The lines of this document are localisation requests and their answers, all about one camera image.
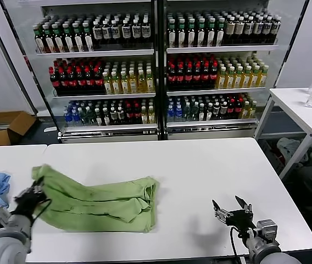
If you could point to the dark bottle beige label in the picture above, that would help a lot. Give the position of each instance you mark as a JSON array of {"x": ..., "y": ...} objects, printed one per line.
[
  {"x": 239, "y": 28},
  {"x": 229, "y": 28}
]

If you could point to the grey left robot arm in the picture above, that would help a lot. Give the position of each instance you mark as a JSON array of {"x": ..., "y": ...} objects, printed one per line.
[{"x": 5, "y": 242}]

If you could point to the white beverage display shelf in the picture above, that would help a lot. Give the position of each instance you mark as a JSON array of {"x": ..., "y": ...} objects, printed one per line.
[
  {"x": 222, "y": 49},
  {"x": 95, "y": 52}
]

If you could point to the light green t-shirt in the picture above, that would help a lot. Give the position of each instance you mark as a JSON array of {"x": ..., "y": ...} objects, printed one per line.
[{"x": 103, "y": 203}]

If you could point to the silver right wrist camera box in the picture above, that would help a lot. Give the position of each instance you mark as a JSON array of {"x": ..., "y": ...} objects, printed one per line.
[{"x": 266, "y": 229}]

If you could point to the black plastic mesh crate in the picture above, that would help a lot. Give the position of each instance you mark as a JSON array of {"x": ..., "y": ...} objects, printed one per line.
[{"x": 271, "y": 156}]

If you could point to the yellow green tea bottle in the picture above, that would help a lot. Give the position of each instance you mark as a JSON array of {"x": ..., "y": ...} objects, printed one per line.
[
  {"x": 229, "y": 81},
  {"x": 252, "y": 109},
  {"x": 150, "y": 83},
  {"x": 151, "y": 115},
  {"x": 238, "y": 80},
  {"x": 125, "y": 84},
  {"x": 245, "y": 110},
  {"x": 142, "y": 84},
  {"x": 262, "y": 79},
  {"x": 221, "y": 81},
  {"x": 246, "y": 80},
  {"x": 254, "y": 79},
  {"x": 144, "y": 115},
  {"x": 133, "y": 84},
  {"x": 116, "y": 85},
  {"x": 107, "y": 85}
]

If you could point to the dark bottle white blue label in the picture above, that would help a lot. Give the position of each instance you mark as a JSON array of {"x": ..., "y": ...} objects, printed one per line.
[
  {"x": 248, "y": 28},
  {"x": 145, "y": 31},
  {"x": 275, "y": 27},
  {"x": 115, "y": 33},
  {"x": 257, "y": 27},
  {"x": 136, "y": 31},
  {"x": 106, "y": 33},
  {"x": 126, "y": 32},
  {"x": 266, "y": 27},
  {"x": 97, "y": 33}
]

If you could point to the green cap tea bottle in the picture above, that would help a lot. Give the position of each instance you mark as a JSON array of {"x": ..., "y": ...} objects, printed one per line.
[
  {"x": 191, "y": 37},
  {"x": 38, "y": 42},
  {"x": 88, "y": 41},
  {"x": 78, "y": 42},
  {"x": 49, "y": 42},
  {"x": 201, "y": 37},
  {"x": 69, "y": 42},
  {"x": 210, "y": 37},
  {"x": 172, "y": 37},
  {"x": 219, "y": 36},
  {"x": 181, "y": 37},
  {"x": 58, "y": 42}
]

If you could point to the dark green drink bottle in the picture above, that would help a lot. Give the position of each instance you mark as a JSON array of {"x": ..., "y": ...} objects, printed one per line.
[
  {"x": 194, "y": 112},
  {"x": 83, "y": 116},
  {"x": 90, "y": 116},
  {"x": 186, "y": 112}
]

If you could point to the red cap cola bottle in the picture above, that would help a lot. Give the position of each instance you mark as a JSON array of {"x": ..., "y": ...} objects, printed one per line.
[
  {"x": 73, "y": 82},
  {"x": 188, "y": 78},
  {"x": 99, "y": 81},
  {"x": 90, "y": 81},
  {"x": 136, "y": 114},
  {"x": 171, "y": 78},
  {"x": 238, "y": 107},
  {"x": 180, "y": 78},
  {"x": 128, "y": 114},
  {"x": 82, "y": 82},
  {"x": 230, "y": 108},
  {"x": 197, "y": 78},
  {"x": 205, "y": 77},
  {"x": 55, "y": 82},
  {"x": 214, "y": 77},
  {"x": 64, "y": 82}
]

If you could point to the white cap dark drink bottle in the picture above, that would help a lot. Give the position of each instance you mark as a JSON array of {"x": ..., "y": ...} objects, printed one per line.
[
  {"x": 121, "y": 115},
  {"x": 201, "y": 112},
  {"x": 216, "y": 110},
  {"x": 223, "y": 110},
  {"x": 113, "y": 115},
  {"x": 208, "y": 111},
  {"x": 106, "y": 116},
  {"x": 98, "y": 116}
]

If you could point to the glass door black frame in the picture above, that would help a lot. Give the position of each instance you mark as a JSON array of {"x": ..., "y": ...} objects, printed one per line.
[
  {"x": 287, "y": 55},
  {"x": 13, "y": 68}
]

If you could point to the pale grey-green cloth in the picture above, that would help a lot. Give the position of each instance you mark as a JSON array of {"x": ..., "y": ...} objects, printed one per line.
[{"x": 287, "y": 145}]

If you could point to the blue water bottle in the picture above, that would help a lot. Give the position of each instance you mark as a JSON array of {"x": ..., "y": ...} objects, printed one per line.
[
  {"x": 178, "y": 112},
  {"x": 75, "y": 116},
  {"x": 68, "y": 116},
  {"x": 170, "y": 112}
]

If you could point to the small white floor object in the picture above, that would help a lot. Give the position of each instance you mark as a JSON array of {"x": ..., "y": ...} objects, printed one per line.
[{"x": 50, "y": 129}]

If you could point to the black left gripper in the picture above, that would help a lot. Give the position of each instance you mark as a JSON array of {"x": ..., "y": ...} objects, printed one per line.
[{"x": 28, "y": 203}]

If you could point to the white side table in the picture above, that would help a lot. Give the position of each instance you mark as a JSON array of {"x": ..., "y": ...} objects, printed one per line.
[{"x": 296, "y": 110}]

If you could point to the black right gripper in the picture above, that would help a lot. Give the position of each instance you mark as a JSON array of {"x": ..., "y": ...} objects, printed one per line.
[{"x": 241, "y": 218}]

